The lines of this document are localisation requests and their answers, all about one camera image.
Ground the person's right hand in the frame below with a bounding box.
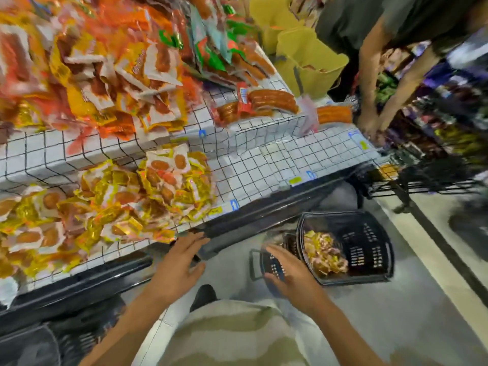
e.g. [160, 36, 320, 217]
[263, 243, 334, 319]

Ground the person's left hand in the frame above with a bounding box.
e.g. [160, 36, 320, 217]
[143, 231, 212, 311]

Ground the heap of yellow sausage bundles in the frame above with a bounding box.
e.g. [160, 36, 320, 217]
[302, 230, 350, 277]

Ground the black shopping basket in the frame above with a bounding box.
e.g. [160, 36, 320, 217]
[249, 209, 396, 288]

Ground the pile of small snack packets tier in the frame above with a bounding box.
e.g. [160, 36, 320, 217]
[0, 143, 224, 281]

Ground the tiled white display table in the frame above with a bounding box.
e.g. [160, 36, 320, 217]
[0, 45, 378, 317]

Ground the stack of black baskets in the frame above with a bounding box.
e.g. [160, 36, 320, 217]
[0, 297, 127, 366]

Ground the long orange sausage pack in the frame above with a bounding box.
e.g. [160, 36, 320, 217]
[316, 105, 355, 125]

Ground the red label brown sausage pack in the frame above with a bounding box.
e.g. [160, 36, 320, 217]
[216, 87, 300, 127]

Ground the large pile of sausage packets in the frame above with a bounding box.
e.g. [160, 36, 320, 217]
[0, 0, 205, 153]

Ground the pile of sausage packets tier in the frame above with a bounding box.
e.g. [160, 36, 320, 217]
[160, 0, 277, 90]

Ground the person's left forearm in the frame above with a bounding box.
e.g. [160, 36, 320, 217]
[78, 297, 180, 366]

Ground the blue yellow price label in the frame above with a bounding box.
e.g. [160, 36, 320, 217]
[348, 131, 373, 154]
[206, 198, 242, 219]
[287, 170, 318, 187]

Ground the yellow bin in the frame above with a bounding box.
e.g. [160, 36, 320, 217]
[249, 0, 306, 54]
[274, 28, 350, 100]

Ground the blue goods rack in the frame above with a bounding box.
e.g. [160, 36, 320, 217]
[377, 42, 488, 168]

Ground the black wire shopping cart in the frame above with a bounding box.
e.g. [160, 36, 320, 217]
[357, 137, 488, 214]

